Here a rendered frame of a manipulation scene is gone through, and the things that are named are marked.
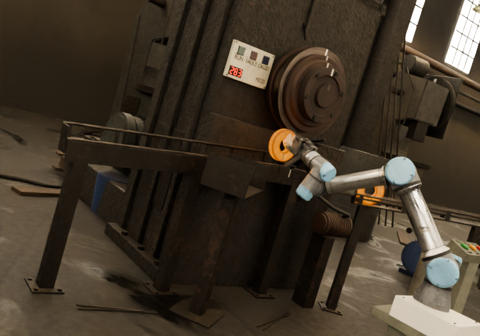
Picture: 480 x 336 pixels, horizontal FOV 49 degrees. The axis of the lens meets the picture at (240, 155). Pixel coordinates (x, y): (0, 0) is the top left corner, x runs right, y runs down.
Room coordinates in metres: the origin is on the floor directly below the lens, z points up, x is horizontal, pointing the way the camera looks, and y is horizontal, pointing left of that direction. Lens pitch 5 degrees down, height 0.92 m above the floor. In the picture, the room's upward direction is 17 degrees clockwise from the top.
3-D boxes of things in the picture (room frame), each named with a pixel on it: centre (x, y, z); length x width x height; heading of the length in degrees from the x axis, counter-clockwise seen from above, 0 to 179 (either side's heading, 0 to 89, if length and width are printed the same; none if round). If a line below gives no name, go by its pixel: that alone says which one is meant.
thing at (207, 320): (2.26, -0.01, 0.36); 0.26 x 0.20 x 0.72; 163
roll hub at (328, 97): (2.68, -0.31, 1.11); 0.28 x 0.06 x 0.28; 128
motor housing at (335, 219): (2.86, -0.60, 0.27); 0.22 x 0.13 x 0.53; 128
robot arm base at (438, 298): (2.16, -0.95, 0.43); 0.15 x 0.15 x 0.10
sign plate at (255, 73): (2.64, 0.08, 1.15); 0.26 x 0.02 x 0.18; 128
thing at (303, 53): (2.76, -0.25, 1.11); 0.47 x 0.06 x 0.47; 128
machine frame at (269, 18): (3.10, 0.01, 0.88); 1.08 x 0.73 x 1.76; 128
